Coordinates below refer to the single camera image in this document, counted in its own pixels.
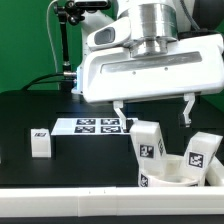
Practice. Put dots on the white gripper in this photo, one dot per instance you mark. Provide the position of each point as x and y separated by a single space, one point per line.
192 65

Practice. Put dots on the white round stool seat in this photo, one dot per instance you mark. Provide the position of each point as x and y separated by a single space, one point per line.
172 177

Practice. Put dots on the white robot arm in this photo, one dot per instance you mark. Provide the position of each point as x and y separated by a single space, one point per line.
138 56

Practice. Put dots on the white sheet with tags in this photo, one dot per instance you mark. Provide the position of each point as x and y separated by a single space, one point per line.
88 126

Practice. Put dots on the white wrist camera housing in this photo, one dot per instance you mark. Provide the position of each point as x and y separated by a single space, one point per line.
110 36

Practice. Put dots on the white front obstacle rail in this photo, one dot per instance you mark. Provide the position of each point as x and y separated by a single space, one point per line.
110 201

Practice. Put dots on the black camera stand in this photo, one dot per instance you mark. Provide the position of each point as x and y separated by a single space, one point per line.
69 13

